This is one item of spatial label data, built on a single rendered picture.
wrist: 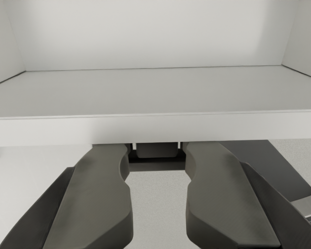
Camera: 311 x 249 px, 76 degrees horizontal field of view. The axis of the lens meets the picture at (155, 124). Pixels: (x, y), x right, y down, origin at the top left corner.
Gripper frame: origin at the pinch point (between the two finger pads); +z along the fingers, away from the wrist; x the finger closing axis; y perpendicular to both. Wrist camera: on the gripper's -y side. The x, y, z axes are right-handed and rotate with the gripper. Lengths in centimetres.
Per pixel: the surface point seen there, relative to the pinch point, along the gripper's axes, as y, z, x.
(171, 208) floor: 124, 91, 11
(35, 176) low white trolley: 17.2, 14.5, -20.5
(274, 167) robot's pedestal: 33, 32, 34
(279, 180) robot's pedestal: 33, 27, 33
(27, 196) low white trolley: 21.9, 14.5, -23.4
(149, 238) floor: 162, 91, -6
